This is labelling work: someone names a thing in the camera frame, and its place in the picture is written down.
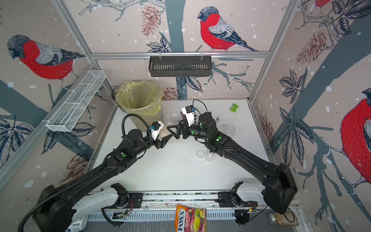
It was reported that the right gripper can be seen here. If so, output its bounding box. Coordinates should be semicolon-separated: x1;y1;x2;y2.
168;118;211;142

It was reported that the wide jar patterned lid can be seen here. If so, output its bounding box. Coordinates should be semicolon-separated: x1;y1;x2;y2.
159;112;182;139

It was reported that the clear jar lid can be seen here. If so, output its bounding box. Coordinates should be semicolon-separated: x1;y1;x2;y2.
196;150;205;160

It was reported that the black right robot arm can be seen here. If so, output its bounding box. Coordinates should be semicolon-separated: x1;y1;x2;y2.
167;112;298;214

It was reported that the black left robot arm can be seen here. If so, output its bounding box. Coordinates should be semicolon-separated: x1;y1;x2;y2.
17;114;170;232

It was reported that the bin with yellow bag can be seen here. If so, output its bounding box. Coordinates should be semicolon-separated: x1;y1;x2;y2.
115;81;164;126

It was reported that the green snack packet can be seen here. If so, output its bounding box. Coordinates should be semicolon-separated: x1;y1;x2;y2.
230;103;239;112

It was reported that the black hanging basket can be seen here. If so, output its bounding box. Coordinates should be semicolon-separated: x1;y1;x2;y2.
149;56;212;77

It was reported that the Fox's candy bag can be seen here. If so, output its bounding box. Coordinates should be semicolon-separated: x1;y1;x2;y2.
174;205;207;232

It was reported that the white blue-lid container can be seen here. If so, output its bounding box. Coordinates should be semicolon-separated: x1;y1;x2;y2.
65;216;88;232

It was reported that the grain-filled jar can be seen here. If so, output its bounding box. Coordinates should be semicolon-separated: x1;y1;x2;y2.
268;213;299;226

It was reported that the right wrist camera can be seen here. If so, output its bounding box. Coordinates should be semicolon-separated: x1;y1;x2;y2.
182;105;195;126

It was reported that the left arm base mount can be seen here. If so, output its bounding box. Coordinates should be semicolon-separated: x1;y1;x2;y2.
104;183;144;209

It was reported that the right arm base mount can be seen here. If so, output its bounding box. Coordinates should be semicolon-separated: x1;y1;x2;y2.
215;181;261;208

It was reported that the white wire shelf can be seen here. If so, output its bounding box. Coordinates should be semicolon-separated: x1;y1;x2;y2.
46;70;106;132

